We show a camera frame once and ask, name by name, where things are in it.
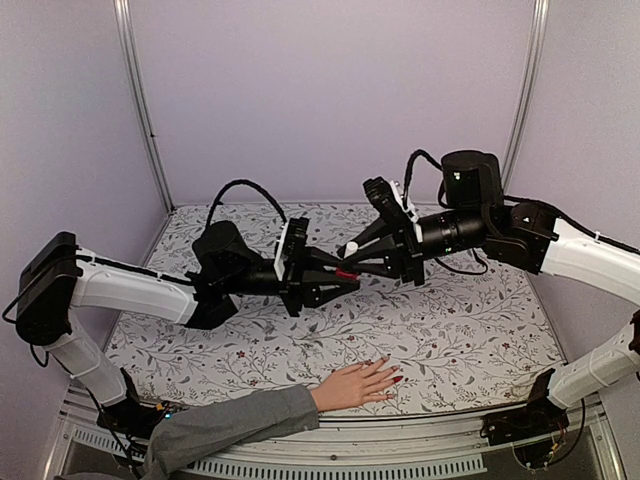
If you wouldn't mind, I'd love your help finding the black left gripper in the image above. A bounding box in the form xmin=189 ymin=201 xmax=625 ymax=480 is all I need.
xmin=222 ymin=244 xmax=361 ymax=316

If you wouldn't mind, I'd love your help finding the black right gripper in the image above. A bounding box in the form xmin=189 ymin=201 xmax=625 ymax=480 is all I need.
xmin=336 ymin=209 xmax=488 ymax=289

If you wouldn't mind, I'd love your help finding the red nail polish bottle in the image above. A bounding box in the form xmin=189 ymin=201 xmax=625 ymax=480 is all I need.
xmin=335 ymin=268 xmax=358 ymax=279

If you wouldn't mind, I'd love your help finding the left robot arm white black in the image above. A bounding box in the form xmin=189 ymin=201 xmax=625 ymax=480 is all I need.
xmin=6 ymin=218 xmax=360 ymax=434

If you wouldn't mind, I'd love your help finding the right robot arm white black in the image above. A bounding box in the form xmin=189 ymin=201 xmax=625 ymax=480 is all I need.
xmin=338 ymin=150 xmax=639 ymax=304

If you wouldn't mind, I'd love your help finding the grey sleeved forearm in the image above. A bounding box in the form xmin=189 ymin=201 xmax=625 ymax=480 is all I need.
xmin=143 ymin=385 xmax=319 ymax=479

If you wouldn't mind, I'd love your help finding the mannequin hand with nails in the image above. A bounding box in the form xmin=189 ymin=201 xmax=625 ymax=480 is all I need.
xmin=310 ymin=357 xmax=403 ymax=413

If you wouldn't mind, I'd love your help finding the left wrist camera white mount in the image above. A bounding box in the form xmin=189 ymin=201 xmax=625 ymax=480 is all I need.
xmin=273 ymin=217 xmax=309 ymax=281

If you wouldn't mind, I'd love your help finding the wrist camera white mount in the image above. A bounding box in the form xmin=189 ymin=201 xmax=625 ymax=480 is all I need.
xmin=363 ymin=176 xmax=423 ymax=241
xmin=273 ymin=217 xmax=309 ymax=281

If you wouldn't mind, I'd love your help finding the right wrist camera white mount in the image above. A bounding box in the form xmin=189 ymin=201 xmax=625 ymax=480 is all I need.
xmin=363 ymin=176 xmax=423 ymax=241

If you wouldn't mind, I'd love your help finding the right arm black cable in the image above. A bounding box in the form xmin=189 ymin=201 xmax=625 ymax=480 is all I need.
xmin=402 ymin=148 xmax=446 ymax=196

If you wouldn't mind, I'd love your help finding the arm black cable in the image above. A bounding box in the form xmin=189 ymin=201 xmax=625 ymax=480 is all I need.
xmin=402 ymin=148 xmax=446 ymax=196
xmin=207 ymin=179 xmax=290 ymax=231

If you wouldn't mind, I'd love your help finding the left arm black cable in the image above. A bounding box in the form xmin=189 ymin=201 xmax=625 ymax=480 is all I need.
xmin=207 ymin=179 xmax=290 ymax=231

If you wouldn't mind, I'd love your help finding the aluminium front rail frame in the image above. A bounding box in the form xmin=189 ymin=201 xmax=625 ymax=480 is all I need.
xmin=44 ymin=384 xmax=626 ymax=480

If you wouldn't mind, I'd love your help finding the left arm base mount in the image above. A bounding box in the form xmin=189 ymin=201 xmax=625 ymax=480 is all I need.
xmin=97 ymin=369 xmax=176 ymax=440

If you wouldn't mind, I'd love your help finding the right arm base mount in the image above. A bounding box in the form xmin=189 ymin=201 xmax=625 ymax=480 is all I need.
xmin=479 ymin=368 xmax=586 ymax=471

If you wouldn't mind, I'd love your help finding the aluminium corner post right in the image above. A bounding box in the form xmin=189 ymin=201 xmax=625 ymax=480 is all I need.
xmin=502 ymin=0 xmax=550 ymax=189

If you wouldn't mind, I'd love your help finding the aluminium corner post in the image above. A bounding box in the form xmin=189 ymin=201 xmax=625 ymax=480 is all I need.
xmin=113 ymin=0 xmax=176 ymax=215
xmin=502 ymin=0 xmax=550 ymax=189

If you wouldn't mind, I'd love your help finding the aluminium corner post left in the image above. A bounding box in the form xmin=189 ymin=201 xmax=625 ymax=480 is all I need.
xmin=113 ymin=0 xmax=176 ymax=215

